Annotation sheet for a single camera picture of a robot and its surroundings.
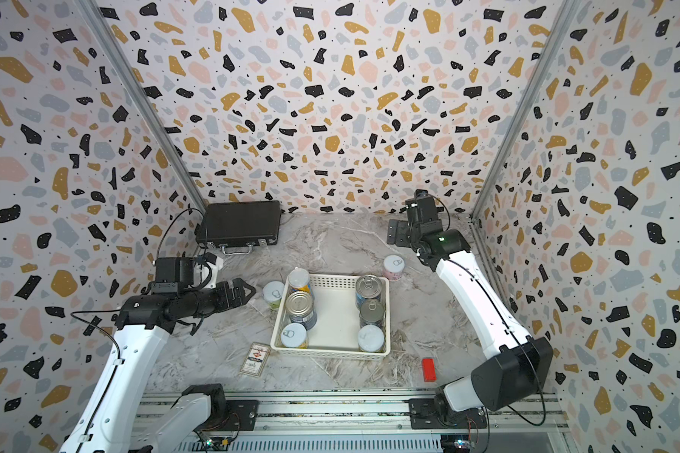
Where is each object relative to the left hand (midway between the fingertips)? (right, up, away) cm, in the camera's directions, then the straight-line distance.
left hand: (243, 293), depth 74 cm
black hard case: (-20, +19, +42) cm, 51 cm away
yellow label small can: (+11, -14, +9) cm, 20 cm away
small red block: (+51, -24, +8) cm, 56 cm away
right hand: (+44, +17, +6) cm, 48 cm away
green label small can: (+2, -4, +18) cm, 18 cm away
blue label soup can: (+33, -1, +14) cm, 36 cm away
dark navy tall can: (+34, -7, +9) cm, 36 cm away
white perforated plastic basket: (+24, -11, +18) cm, 32 cm away
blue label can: (+13, -6, +9) cm, 17 cm away
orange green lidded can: (+34, -14, +6) cm, 37 cm away
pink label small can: (+42, +4, +26) cm, 50 cm away
